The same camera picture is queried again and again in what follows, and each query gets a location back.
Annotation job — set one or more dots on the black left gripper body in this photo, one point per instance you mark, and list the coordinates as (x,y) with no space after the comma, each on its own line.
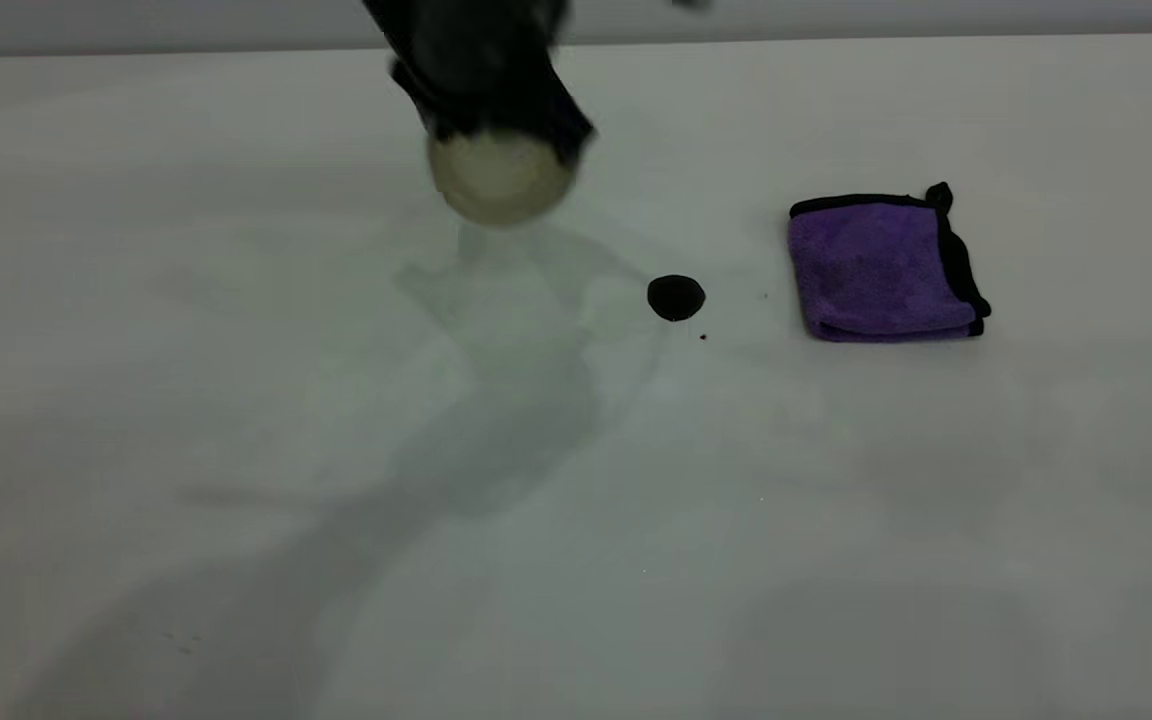
(476,50)

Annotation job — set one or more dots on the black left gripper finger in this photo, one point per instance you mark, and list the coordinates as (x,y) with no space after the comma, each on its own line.
(428,105)
(566,125)

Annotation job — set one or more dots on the white paper coffee cup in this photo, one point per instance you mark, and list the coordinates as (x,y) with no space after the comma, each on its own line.
(501,180)

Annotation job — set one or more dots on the purple cloth with black trim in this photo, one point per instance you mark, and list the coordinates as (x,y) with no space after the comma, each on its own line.
(876,270)

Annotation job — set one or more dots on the dark coffee spill stain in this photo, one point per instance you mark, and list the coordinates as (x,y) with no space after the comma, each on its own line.
(676,298)

